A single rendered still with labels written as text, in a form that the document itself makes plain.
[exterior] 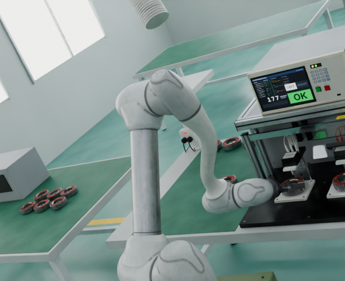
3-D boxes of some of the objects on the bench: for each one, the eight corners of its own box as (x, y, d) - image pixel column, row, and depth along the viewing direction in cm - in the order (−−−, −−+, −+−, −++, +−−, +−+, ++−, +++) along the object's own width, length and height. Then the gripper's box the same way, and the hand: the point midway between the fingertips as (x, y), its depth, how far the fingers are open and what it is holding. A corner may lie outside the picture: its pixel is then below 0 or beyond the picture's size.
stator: (242, 183, 284) (239, 177, 283) (223, 194, 282) (220, 188, 280) (232, 178, 294) (230, 172, 293) (214, 188, 292) (211, 182, 291)
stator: (302, 195, 243) (300, 188, 242) (278, 198, 250) (276, 191, 248) (309, 182, 251) (306, 175, 250) (286, 184, 258) (283, 177, 257)
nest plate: (306, 200, 241) (305, 198, 241) (274, 203, 250) (273, 200, 249) (315, 181, 252) (314, 179, 252) (284, 184, 261) (283, 182, 260)
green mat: (234, 231, 246) (234, 231, 246) (129, 237, 281) (129, 237, 281) (295, 130, 317) (295, 130, 317) (205, 145, 352) (205, 145, 352)
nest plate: (362, 195, 227) (362, 193, 227) (327, 198, 236) (326, 195, 235) (369, 175, 238) (368, 173, 238) (335, 179, 247) (334, 177, 247)
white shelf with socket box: (217, 165, 316) (187, 93, 302) (166, 173, 338) (134, 106, 323) (240, 136, 343) (212, 68, 328) (190, 144, 364) (162, 81, 349)
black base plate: (389, 218, 210) (388, 213, 209) (240, 228, 247) (238, 224, 246) (406, 155, 245) (405, 151, 244) (273, 172, 282) (272, 168, 281)
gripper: (243, 201, 237) (266, 197, 255) (298, 195, 223) (319, 192, 240) (242, 183, 238) (264, 181, 255) (296, 177, 224) (316, 175, 241)
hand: (290, 187), depth 247 cm, fingers open, 13 cm apart
